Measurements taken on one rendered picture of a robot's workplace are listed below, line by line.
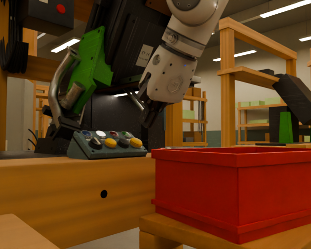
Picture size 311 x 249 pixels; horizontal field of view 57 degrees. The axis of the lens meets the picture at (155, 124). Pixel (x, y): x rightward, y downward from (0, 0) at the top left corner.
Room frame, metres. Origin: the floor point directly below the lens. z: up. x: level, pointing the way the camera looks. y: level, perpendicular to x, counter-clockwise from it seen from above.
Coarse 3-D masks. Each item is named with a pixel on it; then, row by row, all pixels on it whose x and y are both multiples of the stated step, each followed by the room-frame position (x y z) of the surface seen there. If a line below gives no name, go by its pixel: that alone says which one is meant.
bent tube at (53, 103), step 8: (72, 48) 0.88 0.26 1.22; (72, 56) 0.84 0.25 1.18; (64, 64) 0.87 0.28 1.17; (72, 64) 0.88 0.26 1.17; (56, 72) 0.88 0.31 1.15; (64, 72) 0.88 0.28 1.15; (56, 80) 0.88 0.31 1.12; (56, 88) 0.88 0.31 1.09; (48, 96) 0.87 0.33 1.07; (56, 96) 0.87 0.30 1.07; (56, 104) 0.84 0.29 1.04; (56, 112) 0.81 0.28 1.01; (56, 120) 0.79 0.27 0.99
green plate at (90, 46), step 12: (84, 36) 0.89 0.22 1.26; (96, 36) 0.84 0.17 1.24; (84, 48) 0.87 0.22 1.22; (96, 48) 0.82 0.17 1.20; (84, 60) 0.85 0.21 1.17; (96, 60) 0.82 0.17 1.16; (72, 72) 0.88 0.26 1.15; (84, 72) 0.83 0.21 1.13; (96, 72) 0.83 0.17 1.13; (108, 72) 0.86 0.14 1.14; (72, 84) 0.86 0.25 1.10; (96, 84) 0.87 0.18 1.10; (108, 84) 0.86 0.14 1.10
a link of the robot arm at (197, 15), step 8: (168, 0) 0.44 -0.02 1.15; (176, 0) 0.43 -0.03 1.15; (184, 0) 0.42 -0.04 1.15; (192, 0) 0.42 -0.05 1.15; (200, 0) 0.42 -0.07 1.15; (208, 0) 0.42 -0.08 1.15; (216, 0) 0.45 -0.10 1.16; (176, 8) 0.43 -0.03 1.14; (184, 8) 0.43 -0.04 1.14; (192, 8) 0.42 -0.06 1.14; (200, 8) 0.42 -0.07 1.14; (208, 8) 0.43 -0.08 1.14; (176, 16) 0.45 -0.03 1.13; (184, 16) 0.43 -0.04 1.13; (192, 16) 0.43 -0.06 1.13; (200, 16) 0.44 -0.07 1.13; (208, 16) 0.46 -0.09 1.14; (192, 24) 0.48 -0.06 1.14
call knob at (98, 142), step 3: (93, 138) 0.57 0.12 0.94; (96, 138) 0.57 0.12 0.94; (90, 141) 0.56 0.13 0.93; (93, 141) 0.56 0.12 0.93; (96, 141) 0.56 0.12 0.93; (99, 141) 0.57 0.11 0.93; (90, 144) 0.56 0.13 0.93; (93, 144) 0.56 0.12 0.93; (96, 144) 0.56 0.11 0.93; (99, 144) 0.56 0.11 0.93; (102, 144) 0.57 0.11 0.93; (96, 147) 0.56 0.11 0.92; (99, 147) 0.56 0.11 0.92
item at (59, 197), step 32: (0, 160) 0.54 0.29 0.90; (32, 160) 0.54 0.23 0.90; (64, 160) 0.54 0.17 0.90; (96, 160) 0.55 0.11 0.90; (128, 160) 0.60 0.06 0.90; (0, 192) 0.43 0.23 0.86; (32, 192) 0.46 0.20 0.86; (64, 192) 0.50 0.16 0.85; (96, 192) 0.55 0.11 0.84; (128, 192) 0.60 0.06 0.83; (32, 224) 0.46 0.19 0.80; (64, 224) 0.50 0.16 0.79; (96, 224) 0.55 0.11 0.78; (128, 224) 0.60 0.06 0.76
